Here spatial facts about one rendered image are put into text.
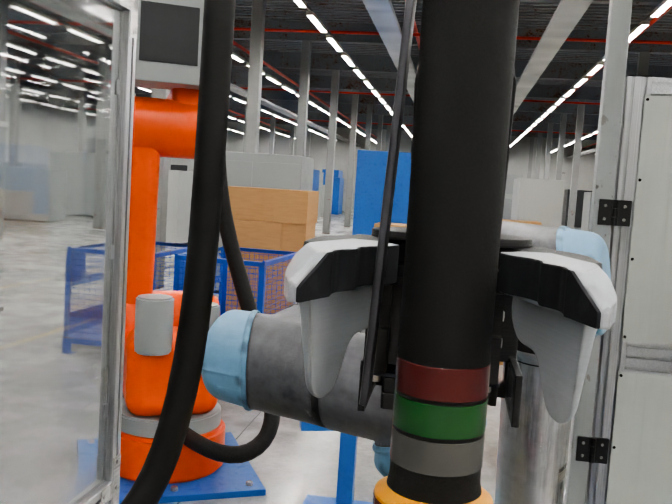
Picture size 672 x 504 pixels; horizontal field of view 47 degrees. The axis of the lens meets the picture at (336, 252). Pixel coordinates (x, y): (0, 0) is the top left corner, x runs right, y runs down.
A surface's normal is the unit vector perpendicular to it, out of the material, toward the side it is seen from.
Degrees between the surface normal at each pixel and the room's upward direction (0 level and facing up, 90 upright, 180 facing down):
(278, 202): 90
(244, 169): 90
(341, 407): 103
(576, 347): 94
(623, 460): 90
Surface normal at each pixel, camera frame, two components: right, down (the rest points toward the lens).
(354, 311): 0.88, 0.16
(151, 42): 0.33, 0.11
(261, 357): -0.36, -0.30
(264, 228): -0.18, 0.07
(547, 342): -0.99, 0.02
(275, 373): -0.41, -0.07
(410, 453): -0.62, 0.03
